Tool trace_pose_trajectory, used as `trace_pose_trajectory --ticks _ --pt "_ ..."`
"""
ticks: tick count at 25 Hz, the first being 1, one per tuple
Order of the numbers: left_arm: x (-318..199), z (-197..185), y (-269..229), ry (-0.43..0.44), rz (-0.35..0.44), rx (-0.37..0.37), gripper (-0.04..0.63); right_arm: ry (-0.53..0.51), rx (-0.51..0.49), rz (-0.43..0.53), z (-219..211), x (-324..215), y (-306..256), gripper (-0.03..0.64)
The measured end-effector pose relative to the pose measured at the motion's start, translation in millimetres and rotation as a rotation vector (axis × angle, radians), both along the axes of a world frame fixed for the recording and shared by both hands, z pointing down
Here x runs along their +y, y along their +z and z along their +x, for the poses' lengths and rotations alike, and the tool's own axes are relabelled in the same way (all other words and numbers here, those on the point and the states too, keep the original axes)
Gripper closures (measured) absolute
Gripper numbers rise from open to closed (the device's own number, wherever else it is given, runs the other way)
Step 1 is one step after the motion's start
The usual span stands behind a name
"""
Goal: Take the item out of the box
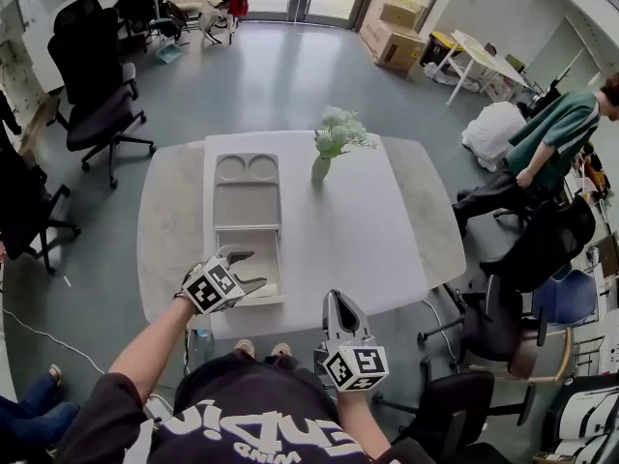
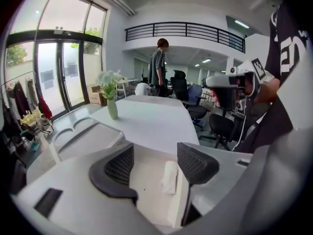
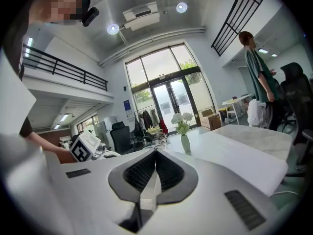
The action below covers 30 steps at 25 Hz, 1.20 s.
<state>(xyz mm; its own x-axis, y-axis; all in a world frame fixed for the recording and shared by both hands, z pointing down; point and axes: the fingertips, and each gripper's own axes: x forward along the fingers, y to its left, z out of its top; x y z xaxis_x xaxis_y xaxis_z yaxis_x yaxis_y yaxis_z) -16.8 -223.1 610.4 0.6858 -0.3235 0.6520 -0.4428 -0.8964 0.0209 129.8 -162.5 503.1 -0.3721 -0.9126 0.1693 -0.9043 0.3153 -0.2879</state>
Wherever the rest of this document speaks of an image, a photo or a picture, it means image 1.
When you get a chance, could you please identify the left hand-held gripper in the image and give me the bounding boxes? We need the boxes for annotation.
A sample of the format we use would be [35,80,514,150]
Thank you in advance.
[180,246,269,315]

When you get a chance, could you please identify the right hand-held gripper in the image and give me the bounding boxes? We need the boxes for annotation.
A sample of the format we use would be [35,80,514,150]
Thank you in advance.
[312,288,391,394]

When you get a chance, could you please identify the white drawer organizer box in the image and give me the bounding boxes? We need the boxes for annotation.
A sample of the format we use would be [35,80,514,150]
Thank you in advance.
[212,152,287,307]

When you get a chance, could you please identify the person's right forearm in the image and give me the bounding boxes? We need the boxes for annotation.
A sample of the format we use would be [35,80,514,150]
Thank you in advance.
[333,388,394,459]

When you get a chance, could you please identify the person's left forearm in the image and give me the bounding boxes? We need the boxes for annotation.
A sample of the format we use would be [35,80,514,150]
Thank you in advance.
[106,297,200,410]

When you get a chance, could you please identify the large cardboard box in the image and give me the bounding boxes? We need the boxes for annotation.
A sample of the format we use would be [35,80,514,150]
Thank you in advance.
[358,0,427,73]

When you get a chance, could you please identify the grey table with black legs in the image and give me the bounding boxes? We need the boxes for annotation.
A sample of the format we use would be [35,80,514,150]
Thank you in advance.
[135,131,468,343]

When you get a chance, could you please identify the white vase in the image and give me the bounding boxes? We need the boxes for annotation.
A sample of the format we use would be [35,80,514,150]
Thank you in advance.
[309,154,335,189]

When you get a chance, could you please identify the person's black printed shirt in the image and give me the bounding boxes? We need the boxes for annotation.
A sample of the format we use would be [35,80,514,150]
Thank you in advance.
[54,352,437,464]

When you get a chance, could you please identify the white artificial flowers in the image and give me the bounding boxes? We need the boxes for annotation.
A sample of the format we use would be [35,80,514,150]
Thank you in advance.
[313,104,379,160]

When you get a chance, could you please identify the brown wooden chair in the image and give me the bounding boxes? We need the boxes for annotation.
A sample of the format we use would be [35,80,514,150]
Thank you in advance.
[470,301,575,385]

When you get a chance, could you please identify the black mesh office chair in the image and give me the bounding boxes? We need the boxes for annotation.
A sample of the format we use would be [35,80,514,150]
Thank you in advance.
[417,194,598,372]

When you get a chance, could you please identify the blue plastic chair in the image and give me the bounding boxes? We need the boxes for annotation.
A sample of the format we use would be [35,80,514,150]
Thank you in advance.
[530,268,602,329]

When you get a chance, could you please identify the teal dustpan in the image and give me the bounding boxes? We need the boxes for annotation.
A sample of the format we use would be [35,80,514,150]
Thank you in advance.
[155,41,185,65]

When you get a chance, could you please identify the white quadruped robot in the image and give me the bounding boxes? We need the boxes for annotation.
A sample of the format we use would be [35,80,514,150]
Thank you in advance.
[198,4,240,47]

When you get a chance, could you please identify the white and black device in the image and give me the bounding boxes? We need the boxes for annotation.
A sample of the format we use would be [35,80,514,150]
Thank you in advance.
[543,374,619,459]

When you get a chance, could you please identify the black bin with yellow lid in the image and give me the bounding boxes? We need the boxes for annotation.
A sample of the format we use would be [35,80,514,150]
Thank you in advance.
[419,30,461,70]

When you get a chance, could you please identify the white folding table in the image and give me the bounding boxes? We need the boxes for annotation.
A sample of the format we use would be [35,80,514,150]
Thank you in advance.
[436,28,534,107]

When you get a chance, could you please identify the white cabinet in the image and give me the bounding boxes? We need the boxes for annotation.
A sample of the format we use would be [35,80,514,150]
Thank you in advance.
[20,0,70,94]

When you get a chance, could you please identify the white floor cable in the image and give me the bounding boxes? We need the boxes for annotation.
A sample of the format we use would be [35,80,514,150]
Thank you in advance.
[424,299,459,363]
[1,308,106,375]

